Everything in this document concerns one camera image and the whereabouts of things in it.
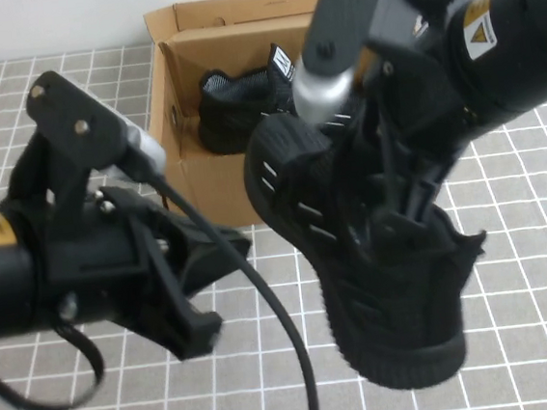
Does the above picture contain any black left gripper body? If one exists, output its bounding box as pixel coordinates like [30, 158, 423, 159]
[22, 177, 201, 358]

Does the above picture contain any black knit sneaker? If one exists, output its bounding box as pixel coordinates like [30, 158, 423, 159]
[237, 96, 503, 404]
[189, 41, 308, 159]

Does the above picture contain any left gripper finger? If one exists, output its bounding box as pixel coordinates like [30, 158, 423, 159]
[167, 206, 259, 299]
[156, 309, 230, 366]

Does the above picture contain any brown cardboard shoe box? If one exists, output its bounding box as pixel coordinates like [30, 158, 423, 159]
[141, 0, 351, 236]

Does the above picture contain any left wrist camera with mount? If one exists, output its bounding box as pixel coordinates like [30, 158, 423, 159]
[21, 59, 180, 287]

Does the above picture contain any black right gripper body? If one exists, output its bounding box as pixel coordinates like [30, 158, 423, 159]
[354, 0, 477, 193]

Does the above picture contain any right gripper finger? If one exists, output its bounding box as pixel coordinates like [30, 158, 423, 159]
[362, 104, 405, 222]
[397, 156, 456, 227]

